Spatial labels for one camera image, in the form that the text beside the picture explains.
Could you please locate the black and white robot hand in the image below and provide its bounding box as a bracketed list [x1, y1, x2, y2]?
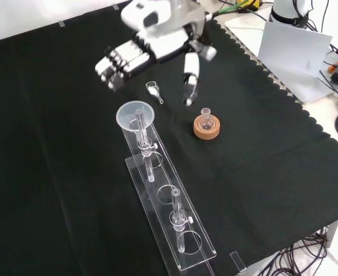
[94, 0, 218, 107]

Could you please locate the translucent plastic funnel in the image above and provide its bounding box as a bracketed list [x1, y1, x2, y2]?
[116, 100, 155, 137]

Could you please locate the clear acrylic funnel stand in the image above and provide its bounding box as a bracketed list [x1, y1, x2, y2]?
[119, 108, 218, 271]

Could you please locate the small round-bottom glass flask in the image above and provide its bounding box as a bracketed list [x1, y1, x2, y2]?
[199, 108, 215, 130]

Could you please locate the white card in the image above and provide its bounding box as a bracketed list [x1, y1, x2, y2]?
[257, 21, 333, 78]

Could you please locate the pale board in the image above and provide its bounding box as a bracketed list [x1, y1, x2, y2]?
[224, 5, 338, 105]

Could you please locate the black bench cloth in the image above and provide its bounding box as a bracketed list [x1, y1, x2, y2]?
[0, 0, 338, 276]

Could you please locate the small clear acrylic piece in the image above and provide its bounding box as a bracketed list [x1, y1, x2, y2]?
[229, 250, 248, 273]

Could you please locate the green cable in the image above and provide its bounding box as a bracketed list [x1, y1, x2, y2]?
[218, 0, 246, 14]

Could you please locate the cork ring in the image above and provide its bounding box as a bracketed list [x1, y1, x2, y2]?
[193, 114, 221, 140]

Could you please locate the black cable tangle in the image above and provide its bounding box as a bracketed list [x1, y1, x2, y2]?
[260, 227, 331, 276]

